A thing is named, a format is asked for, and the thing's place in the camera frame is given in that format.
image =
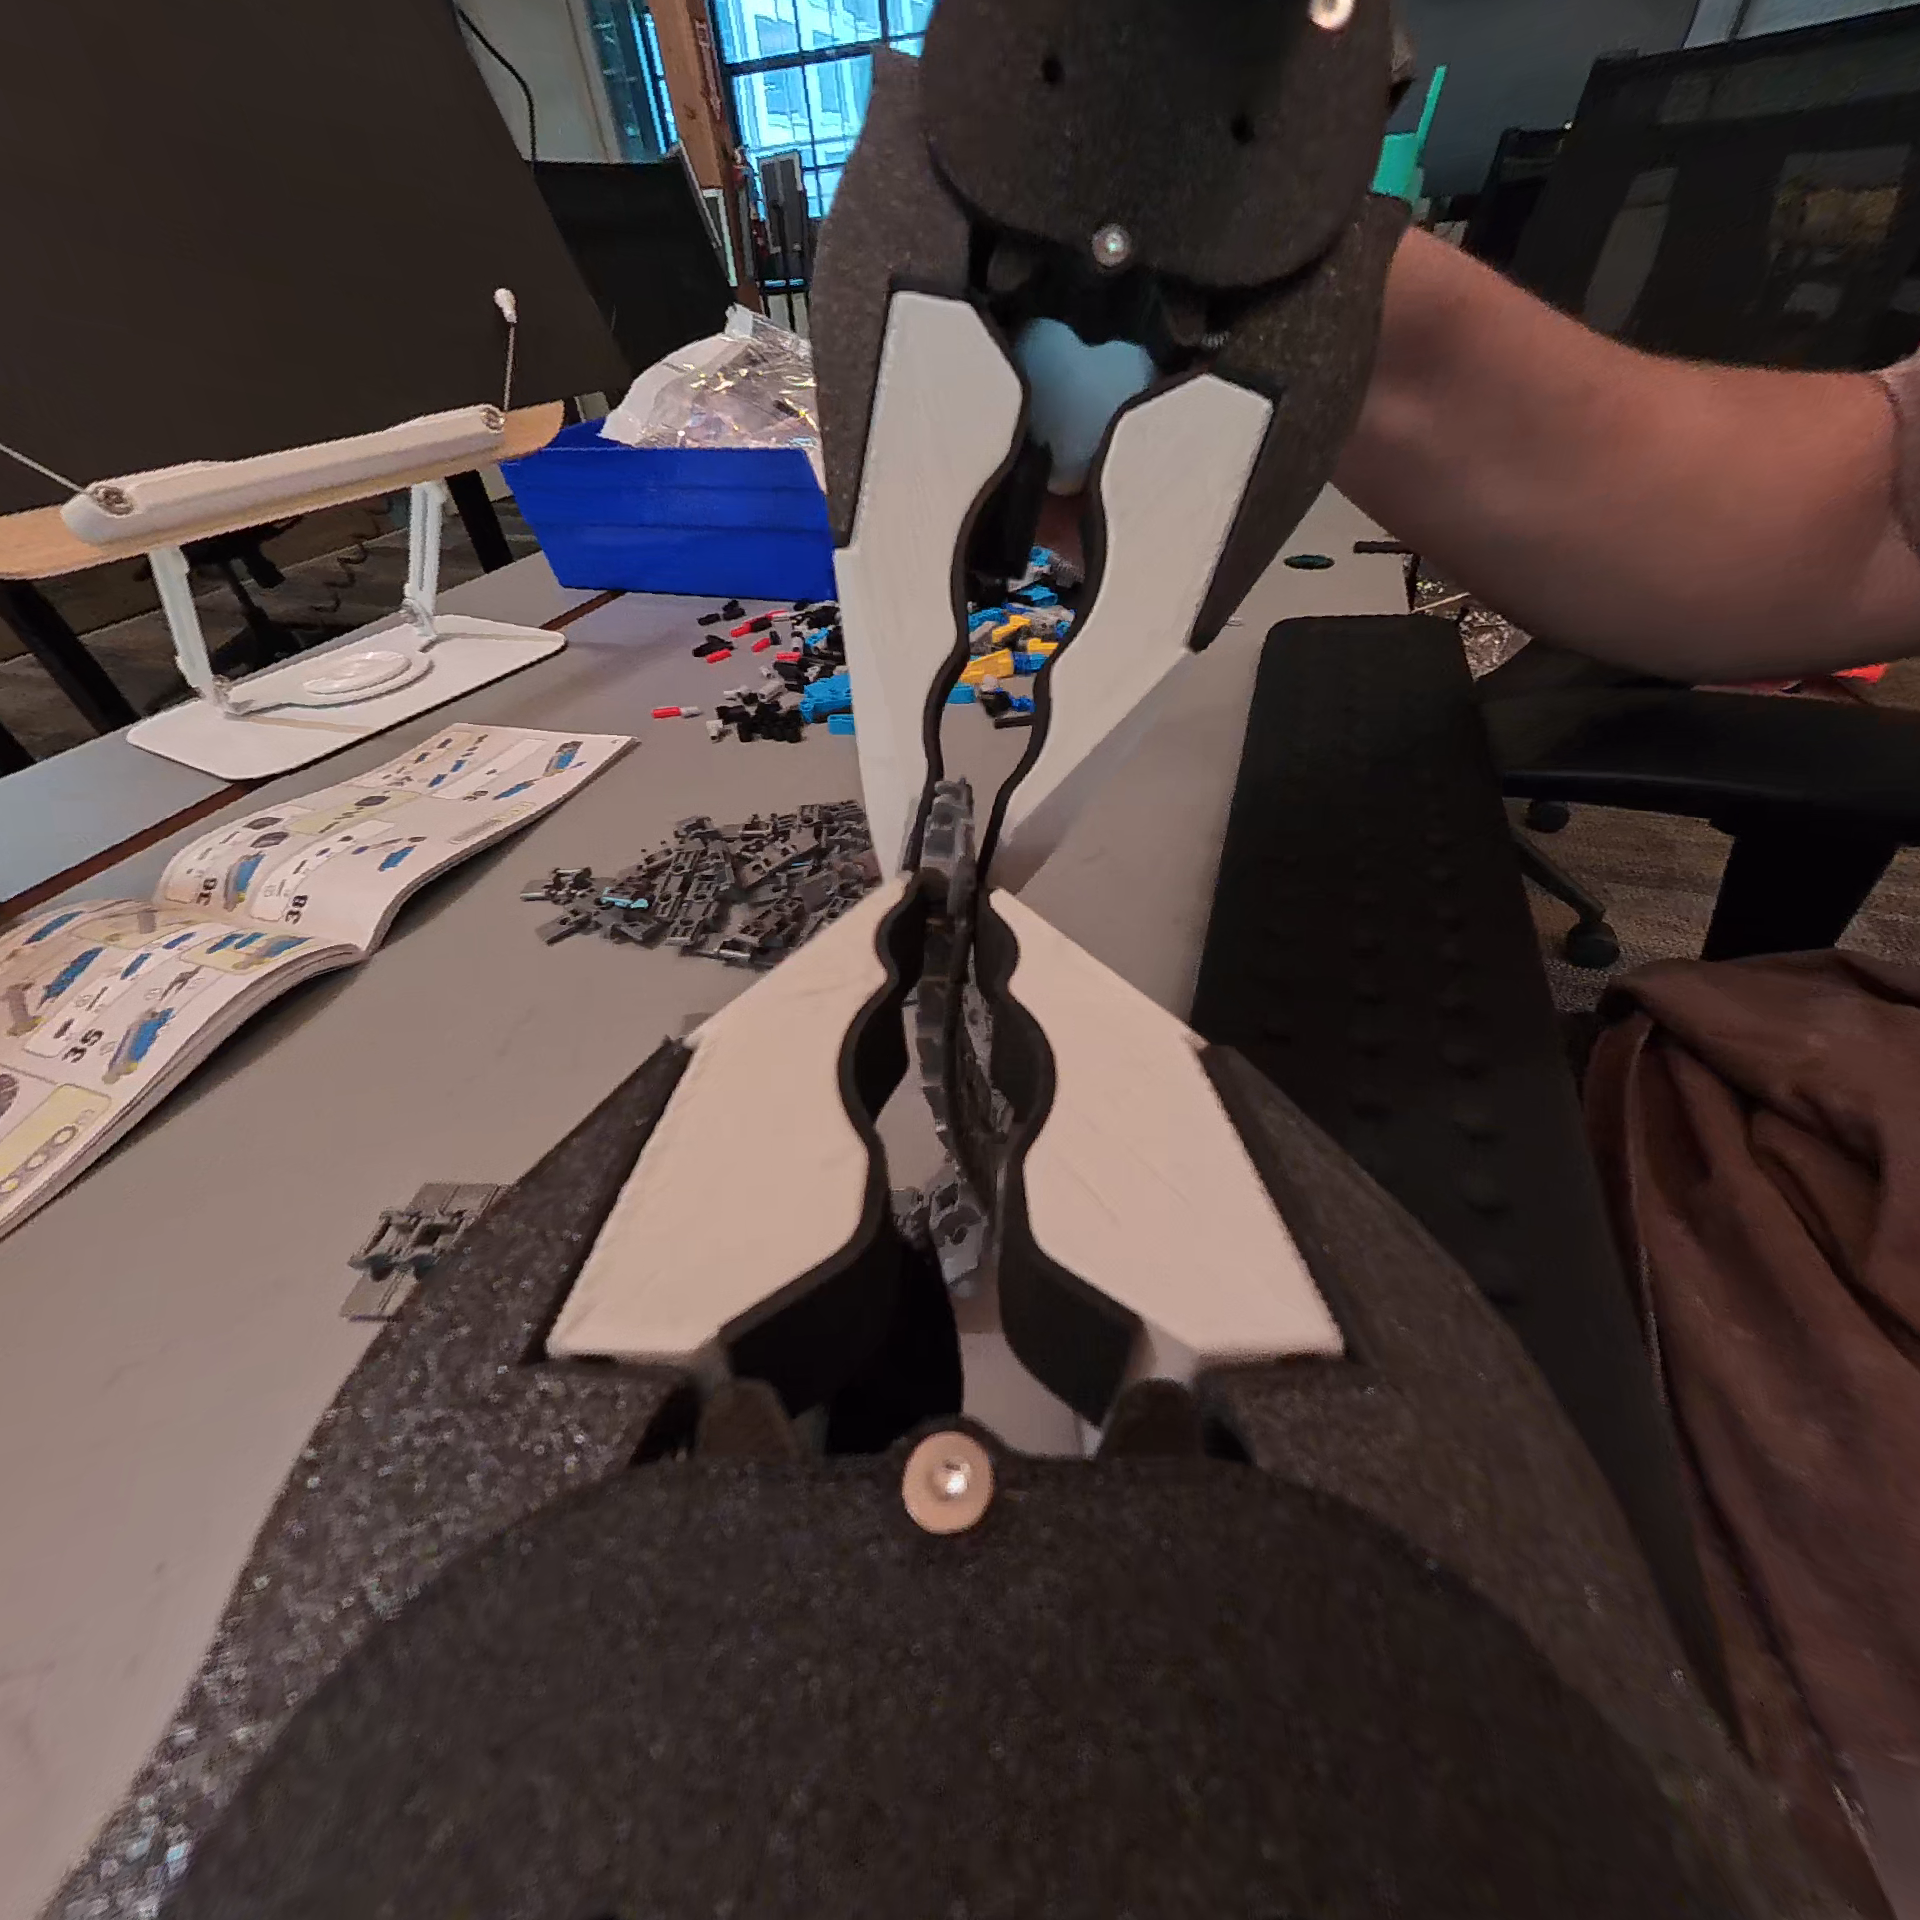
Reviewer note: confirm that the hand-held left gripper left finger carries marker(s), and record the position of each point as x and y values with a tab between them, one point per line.
722	1201

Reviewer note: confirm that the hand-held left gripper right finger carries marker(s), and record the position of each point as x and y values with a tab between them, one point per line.
1170	1201

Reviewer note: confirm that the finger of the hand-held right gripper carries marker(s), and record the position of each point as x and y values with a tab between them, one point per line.
1170	527
917	527

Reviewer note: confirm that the pile of grey track links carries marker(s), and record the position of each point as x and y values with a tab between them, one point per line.
722	886

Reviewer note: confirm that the person's right forearm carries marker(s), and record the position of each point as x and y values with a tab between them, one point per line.
1620	481

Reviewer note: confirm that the single grey track link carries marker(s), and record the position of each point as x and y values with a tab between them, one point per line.
412	1247

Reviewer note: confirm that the grey desk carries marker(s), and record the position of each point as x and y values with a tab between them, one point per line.
374	1048

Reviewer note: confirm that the pile of small coloured bricks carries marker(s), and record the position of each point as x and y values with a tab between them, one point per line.
780	704

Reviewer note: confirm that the clear plastic bags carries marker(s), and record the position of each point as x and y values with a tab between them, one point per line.
722	392

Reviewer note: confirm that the blue storage bin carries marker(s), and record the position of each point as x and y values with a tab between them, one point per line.
674	511

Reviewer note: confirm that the teal bin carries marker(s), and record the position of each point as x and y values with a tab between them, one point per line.
1408	151

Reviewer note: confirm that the black perforated chair armrest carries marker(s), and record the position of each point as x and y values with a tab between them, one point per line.
1379	901

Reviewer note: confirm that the instruction booklet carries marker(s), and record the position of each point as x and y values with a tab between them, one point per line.
225	929

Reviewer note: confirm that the black office chair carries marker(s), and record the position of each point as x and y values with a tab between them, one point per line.
1725	764

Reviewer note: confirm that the white book stand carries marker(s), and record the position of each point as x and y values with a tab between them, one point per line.
332	692

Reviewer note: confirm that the black partition panel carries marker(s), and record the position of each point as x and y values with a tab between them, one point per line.
225	195

